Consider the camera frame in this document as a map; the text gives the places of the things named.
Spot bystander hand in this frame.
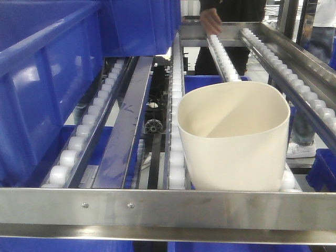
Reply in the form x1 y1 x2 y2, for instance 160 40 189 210
200 8 222 35

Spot white plastic bin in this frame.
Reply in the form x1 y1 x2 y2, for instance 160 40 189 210
177 81 290 192

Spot person in dark clothes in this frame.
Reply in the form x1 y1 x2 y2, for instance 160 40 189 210
195 0 266 76

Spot blue crate lower level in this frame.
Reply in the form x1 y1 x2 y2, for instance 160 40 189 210
184 75 225 94

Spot blue crate upper middle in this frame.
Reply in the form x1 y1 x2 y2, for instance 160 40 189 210
99 1 181 57

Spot white sneaker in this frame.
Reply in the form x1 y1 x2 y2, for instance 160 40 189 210
286 142 316 159

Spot large blue crate left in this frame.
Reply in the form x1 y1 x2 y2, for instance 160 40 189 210
1 1 103 187

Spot middle white roller track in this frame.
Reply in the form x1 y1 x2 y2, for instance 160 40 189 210
163 34 190 190

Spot steel divider strip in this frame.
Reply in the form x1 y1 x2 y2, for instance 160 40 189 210
92 56 153 189

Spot small blue crate right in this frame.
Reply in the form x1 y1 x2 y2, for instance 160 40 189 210
306 149 335 192

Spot left white roller track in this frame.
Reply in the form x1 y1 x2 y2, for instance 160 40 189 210
40 57 134 188

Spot steel front rail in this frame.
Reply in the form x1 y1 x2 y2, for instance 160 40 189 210
1 188 335 245

